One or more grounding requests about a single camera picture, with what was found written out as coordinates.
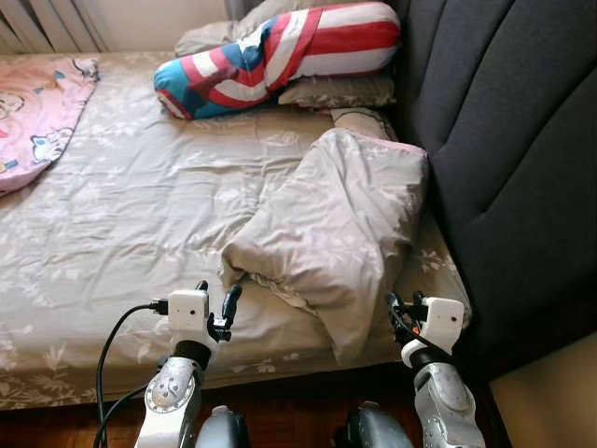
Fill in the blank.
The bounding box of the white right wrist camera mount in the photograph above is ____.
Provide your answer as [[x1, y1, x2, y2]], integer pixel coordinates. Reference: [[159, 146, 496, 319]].
[[401, 297, 465, 367]]

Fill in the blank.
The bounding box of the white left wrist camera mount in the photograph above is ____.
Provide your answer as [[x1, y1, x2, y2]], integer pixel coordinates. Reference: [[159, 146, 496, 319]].
[[166, 289, 210, 348]]

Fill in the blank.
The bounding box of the grey pleated curtain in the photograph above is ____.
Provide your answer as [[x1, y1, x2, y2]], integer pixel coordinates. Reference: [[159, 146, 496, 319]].
[[0, 0, 104, 54]]

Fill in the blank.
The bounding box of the pink cartoon print blanket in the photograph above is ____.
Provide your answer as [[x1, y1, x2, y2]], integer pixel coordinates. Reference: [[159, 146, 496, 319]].
[[0, 58, 101, 197]]

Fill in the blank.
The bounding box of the beige cabinet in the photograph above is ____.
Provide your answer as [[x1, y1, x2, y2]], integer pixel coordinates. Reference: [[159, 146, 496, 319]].
[[485, 331, 597, 448]]

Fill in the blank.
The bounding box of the bed with grey floral sheet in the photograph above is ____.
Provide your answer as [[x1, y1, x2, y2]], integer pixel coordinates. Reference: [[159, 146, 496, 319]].
[[0, 51, 472, 412]]

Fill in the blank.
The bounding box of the grey right robot leg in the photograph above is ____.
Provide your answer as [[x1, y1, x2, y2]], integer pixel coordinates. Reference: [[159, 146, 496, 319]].
[[334, 401, 416, 448]]

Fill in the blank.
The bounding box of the grey floral pillow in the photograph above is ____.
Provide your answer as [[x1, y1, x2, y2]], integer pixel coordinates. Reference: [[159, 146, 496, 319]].
[[278, 75, 397, 109], [174, 0, 309, 57]]

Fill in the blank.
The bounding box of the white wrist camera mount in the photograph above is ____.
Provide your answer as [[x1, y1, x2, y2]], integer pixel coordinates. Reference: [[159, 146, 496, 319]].
[[401, 297, 465, 367], [166, 289, 210, 348]]

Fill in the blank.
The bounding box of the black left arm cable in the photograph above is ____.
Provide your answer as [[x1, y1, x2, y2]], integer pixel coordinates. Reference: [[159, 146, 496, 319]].
[[93, 299, 171, 448]]

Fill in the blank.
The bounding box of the dark grey padded headboard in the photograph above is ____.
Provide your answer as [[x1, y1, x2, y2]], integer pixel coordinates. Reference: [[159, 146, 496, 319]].
[[392, 0, 597, 374]]

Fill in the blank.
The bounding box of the red white blue striped pillow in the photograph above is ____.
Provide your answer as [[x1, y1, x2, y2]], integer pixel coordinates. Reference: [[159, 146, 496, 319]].
[[154, 2, 402, 120]]

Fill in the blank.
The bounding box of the folded grey floral duvet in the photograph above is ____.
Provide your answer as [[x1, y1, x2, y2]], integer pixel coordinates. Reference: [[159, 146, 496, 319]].
[[221, 128, 430, 367]]

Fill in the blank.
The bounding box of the small beige floral pillow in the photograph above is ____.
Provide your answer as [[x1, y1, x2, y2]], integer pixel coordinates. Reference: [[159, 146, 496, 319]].
[[331, 107, 400, 143]]

